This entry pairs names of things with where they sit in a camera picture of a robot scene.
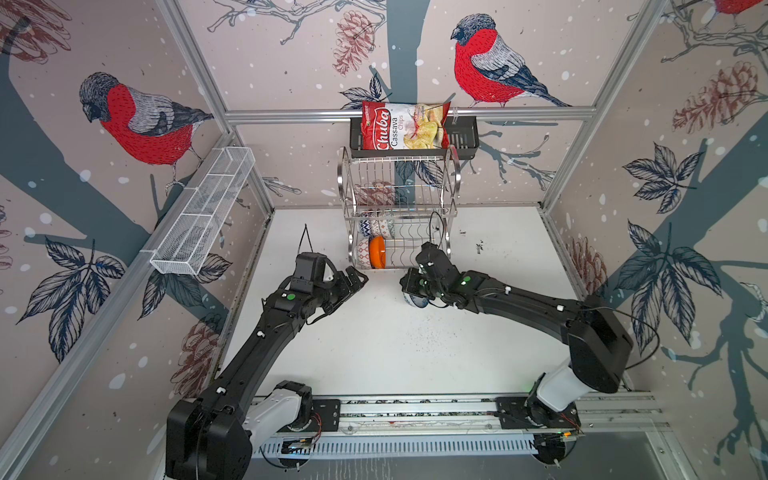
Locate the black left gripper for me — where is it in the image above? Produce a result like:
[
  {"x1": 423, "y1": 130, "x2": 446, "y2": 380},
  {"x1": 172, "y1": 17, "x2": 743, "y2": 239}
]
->
[{"x1": 312, "y1": 263, "x2": 369, "y2": 311}]

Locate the plain orange bowl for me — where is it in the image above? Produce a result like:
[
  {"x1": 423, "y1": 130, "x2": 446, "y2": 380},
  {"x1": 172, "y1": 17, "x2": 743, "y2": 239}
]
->
[{"x1": 369, "y1": 236, "x2": 387, "y2": 269}]

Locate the dark red pattern bowl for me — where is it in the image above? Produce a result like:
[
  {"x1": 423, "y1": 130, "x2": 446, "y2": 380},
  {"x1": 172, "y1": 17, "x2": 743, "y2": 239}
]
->
[{"x1": 370, "y1": 219, "x2": 382, "y2": 237}]

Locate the blue floral small bowl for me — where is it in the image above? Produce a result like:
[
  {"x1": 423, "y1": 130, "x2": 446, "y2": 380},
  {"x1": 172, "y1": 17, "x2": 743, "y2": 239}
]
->
[{"x1": 404, "y1": 292, "x2": 430, "y2": 309}]

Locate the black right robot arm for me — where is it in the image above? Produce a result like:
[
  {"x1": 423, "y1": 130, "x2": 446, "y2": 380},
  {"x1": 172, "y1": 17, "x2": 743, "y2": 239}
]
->
[{"x1": 400, "y1": 242, "x2": 634, "y2": 425}]

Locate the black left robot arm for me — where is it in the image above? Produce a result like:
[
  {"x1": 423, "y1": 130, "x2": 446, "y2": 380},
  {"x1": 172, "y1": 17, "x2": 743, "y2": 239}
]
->
[{"x1": 165, "y1": 253, "x2": 369, "y2": 479}]

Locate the steel two-tier dish rack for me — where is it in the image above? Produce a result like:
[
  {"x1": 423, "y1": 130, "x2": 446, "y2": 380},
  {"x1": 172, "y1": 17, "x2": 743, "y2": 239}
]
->
[{"x1": 337, "y1": 147, "x2": 461, "y2": 270}]

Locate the red cassava chips bag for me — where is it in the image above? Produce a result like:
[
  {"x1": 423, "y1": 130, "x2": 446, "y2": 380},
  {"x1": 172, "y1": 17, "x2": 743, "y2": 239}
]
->
[{"x1": 362, "y1": 102, "x2": 450, "y2": 149}]

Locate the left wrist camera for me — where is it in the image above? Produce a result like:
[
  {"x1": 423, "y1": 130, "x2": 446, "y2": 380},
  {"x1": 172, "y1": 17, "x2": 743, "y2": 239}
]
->
[{"x1": 290, "y1": 252, "x2": 337, "y2": 293}]

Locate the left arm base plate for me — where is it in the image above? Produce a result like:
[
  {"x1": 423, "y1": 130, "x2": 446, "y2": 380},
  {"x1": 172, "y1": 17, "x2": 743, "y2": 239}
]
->
[{"x1": 279, "y1": 399, "x2": 341, "y2": 435}]

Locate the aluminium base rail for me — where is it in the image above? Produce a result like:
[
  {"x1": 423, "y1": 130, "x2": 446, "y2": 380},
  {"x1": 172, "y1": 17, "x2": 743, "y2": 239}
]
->
[{"x1": 251, "y1": 392, "x2": 667, "y2": 468}]

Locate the white mesh wall shelf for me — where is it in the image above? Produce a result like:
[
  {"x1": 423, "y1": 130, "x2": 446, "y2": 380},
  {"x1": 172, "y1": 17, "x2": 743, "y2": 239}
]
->
[{"x1": 150, "y1": 146, "x2": 255, "y2": 276}]

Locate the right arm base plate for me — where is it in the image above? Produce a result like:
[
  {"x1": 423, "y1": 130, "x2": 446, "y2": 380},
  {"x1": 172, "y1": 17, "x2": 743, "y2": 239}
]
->
[{"x1": 494, "y1": 395, "x2": 581, "y2": 430}]

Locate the aluminium horizontal frame bar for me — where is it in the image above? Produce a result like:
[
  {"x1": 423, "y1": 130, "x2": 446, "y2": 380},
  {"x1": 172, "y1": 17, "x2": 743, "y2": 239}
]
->
[{"x1": 225, "y1": 106, "x2": 598, "y2": 126}]

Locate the aluminium frame corner post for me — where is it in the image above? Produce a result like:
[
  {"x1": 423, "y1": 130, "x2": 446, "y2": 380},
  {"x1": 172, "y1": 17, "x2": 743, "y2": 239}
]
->
[{"x1": 155, "y1": 0, "x2": 276, "y2": 211}]

